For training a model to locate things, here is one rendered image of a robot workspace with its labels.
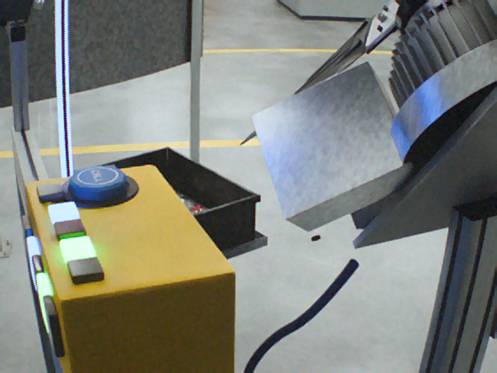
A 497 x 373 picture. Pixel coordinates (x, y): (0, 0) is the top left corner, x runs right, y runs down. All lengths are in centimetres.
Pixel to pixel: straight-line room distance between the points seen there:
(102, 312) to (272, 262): 218
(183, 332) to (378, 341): 180
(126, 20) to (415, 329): 149
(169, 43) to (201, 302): 245
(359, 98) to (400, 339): 148
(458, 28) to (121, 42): 203
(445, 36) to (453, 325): 39
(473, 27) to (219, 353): 42
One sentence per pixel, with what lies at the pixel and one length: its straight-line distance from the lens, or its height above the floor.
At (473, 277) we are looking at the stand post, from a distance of 90.
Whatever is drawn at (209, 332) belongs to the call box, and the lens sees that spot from 40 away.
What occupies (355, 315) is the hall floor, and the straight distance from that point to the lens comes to 228.
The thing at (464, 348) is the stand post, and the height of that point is 71.
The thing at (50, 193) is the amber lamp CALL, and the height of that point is 108.
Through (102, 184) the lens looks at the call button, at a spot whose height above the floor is 108.
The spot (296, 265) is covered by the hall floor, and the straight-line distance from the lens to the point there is 253.
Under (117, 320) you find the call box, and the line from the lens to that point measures 37.
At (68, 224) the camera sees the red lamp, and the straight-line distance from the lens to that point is 42.
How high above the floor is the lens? 127
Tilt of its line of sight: 24 degrees down
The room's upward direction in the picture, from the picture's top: 2 degrees clockwise
